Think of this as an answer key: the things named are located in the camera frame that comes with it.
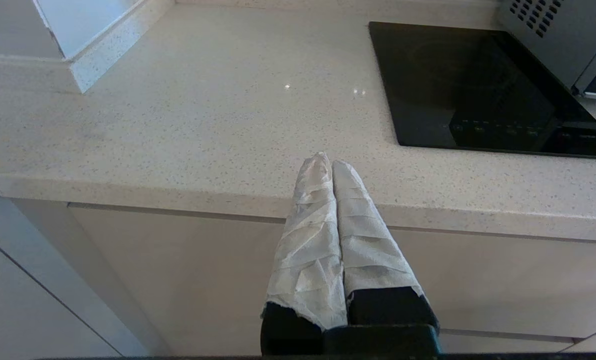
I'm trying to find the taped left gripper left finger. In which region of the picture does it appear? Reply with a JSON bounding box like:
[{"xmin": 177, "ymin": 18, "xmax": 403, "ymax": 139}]
[{"xmin": 260, "ymin": 152, "xmax": 349, "ymax": 356}]

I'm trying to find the white cabinet front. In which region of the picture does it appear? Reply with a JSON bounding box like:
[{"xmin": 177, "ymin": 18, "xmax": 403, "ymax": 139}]
[
  {"xmin": 68, "ymin": 201, "xmax": 596, "ymax": 357},
  {"xmin": 438, "ymin": 322, "xmax": 596, "ymax": 354},
  {"xmin": 0, "ymin": 232, "xmax": 124, "ymax": 360}
]

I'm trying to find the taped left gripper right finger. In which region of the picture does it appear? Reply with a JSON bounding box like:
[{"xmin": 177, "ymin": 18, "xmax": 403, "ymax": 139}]
[{"xmin": 332, "ymin": 160, "xmax": 440, "ymax": 328}]

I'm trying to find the silver microwave oven body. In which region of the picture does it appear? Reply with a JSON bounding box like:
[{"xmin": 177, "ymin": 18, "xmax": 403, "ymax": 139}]
[{"xmin": 497, "ymin": 0, "xmax": 596, "ymax": 92}]

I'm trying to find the black induction cooktop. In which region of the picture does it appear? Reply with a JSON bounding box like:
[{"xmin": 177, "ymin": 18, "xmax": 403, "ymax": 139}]
[{"xmin": 368, "ymin": 21, "xmax": 596, "ymax": 161}]

